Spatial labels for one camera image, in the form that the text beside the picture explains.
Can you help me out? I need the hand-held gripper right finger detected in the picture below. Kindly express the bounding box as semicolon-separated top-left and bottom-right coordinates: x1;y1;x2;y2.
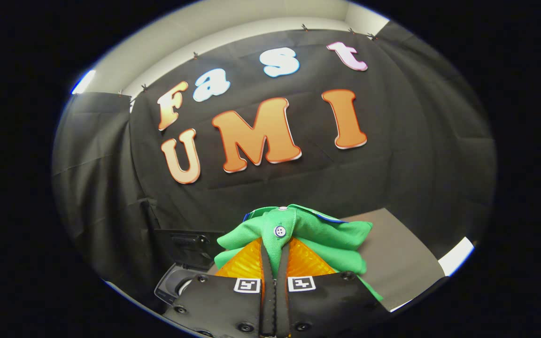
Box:
276;237;392;338

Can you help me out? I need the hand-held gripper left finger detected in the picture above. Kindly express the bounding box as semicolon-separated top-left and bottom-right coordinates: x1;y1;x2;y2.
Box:
164;237;277;338

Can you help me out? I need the green polo shirt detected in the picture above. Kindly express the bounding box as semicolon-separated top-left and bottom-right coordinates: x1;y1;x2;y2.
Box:
214;204;384;302

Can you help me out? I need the ceiling light strip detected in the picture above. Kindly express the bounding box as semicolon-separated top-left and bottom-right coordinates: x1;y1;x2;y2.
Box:
70;69;97;95

